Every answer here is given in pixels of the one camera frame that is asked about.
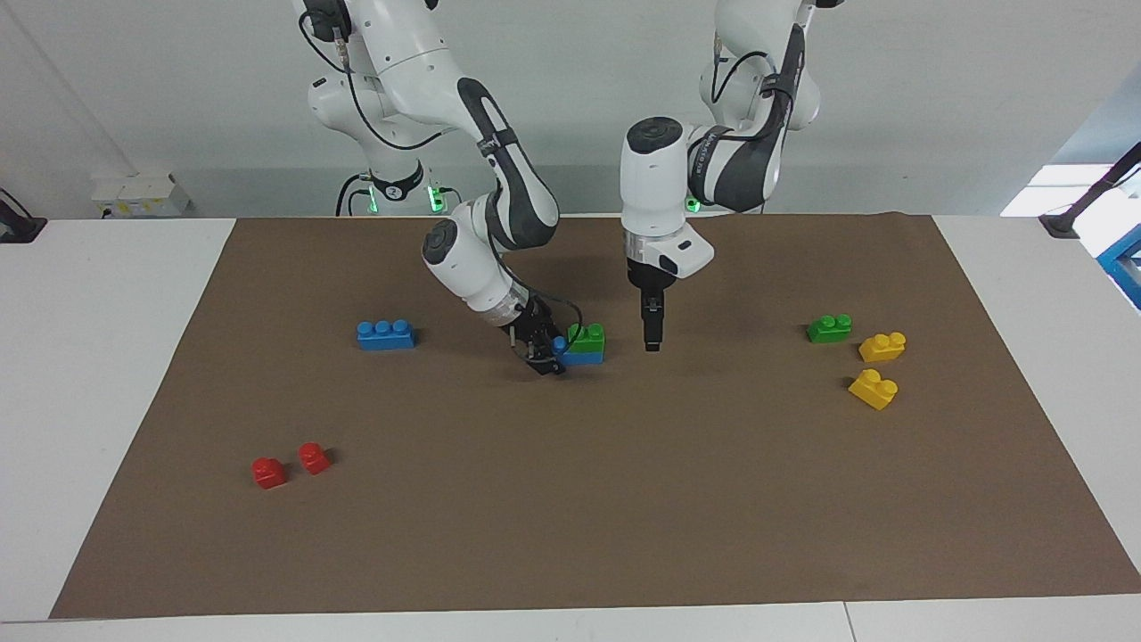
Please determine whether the yellow two-stud toy brick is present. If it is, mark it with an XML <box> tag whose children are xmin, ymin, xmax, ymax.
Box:
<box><xmin>847</xmin><ymin>368</ymin><xmax>899</xmax><ymax>412</ymax></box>
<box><xmin>858</xmin><ymin>331</ymin><xmax>908</xmax><ymax>364</ymax></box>

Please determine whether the black table clamp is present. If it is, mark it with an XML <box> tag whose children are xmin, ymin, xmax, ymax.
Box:
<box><xmin>0</xmin><ymin>189</ymin><xmax>48</xmax><ymax>244</ymax></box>

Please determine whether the blue three-stud toy brick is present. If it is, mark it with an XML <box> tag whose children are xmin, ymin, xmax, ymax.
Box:
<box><xmin>356</xmin><ymin>318</ymin><xmax>417</xmax><ymax>352</ymax></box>
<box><xmin>552</xmin><ymin>335</ymin><xmax>606</xmax><ymax>367</ymax></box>

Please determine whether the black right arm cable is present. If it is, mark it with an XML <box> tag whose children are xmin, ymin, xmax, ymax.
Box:
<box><xmin>299</xmin><ymin>0</ymin><xmax>585</xmax><ymax>358</ymax></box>

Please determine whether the black right base cable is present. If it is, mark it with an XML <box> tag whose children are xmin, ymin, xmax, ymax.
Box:
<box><xmin>335</xmin><ymin>172</ymin><xmax>371</xmax><ymax>218</ymax></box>

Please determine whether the brown paper table mat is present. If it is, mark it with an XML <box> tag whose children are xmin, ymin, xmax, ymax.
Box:
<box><xmin>49</xmin><ymin>212</ymin><xmax>1141</xmax><ymax>621</ymax></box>

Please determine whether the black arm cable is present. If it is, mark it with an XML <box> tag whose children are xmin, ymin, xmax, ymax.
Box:
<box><xmin>299</xmin><ymin>0</ymin><xmax>585</xmax><ymax>358</ymax></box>
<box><xmin>711</xmin><ymin>31</ymin><xmax>791</xmax><ymax>119</ymax></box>

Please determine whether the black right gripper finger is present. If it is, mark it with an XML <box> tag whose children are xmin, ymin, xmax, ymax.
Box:
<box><xmin>524</xmin><ymin>343</ymin><xmax>568</xmax><ymax>377</ymax></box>

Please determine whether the blue frame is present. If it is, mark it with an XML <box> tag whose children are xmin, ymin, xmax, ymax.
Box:
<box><xmin>1096</xmin><ymin>223</ymin><xmax>1141</xmax><ymax>311</ymax></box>

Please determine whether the white power outlet box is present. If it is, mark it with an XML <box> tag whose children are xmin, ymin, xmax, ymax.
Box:
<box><xmin>91</xmin><ymin>173</ymin><xmax>191</xmax><ymax>218</ymax></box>

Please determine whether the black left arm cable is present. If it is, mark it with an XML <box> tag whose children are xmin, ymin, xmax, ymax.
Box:
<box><xmin>711</xmin><ymin>31</ymin><xmax>791</xmax><ymax>119</ymax></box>

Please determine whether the black slanted stand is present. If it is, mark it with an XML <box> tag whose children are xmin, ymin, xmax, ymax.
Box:
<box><xmin>1040</xmin><ymin>141</ymin><xmax>1141</xmax><ymax>239</ymax></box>

